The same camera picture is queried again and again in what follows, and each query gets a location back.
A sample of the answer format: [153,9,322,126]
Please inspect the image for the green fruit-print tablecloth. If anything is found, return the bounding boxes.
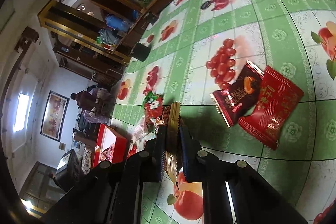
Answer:
[110,0,336,224]

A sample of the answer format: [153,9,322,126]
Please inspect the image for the red cardboard box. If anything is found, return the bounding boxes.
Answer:
[91,123,128,170]

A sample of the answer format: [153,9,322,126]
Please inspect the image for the dark maroon snack packet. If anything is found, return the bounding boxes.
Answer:
[210,60,265,128]

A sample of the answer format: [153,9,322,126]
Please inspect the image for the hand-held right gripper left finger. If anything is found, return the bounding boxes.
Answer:
[42,124,169,224]

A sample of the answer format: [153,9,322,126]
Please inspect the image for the black plastic pot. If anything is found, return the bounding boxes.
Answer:
[131,42,151,62]

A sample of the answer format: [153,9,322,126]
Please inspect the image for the plain red snack packet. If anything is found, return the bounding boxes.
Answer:
[238,65,304,151]

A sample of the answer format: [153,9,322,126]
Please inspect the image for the wooden sideboard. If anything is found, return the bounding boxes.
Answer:
[38,0,143,67]

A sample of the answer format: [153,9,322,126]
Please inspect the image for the framed wall picture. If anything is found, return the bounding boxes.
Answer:
[40,91,70,142]

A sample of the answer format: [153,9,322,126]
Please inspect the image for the red floral snack packet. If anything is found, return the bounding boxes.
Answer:
[144,95,165,126]

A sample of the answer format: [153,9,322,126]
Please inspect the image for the green snack packet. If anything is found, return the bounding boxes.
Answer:
[141,91,164,109]

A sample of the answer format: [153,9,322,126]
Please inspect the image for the small black pot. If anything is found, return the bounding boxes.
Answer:
[146,12,159,25]

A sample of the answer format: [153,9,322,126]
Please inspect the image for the brown gold snack packet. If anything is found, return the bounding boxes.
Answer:
[161,101,182,189]

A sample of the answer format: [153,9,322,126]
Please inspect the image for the pale pink snack packet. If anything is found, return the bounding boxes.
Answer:
[133,123,149,141]

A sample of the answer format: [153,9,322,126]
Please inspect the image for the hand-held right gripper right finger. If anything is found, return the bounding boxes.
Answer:
[179,125,308,224]

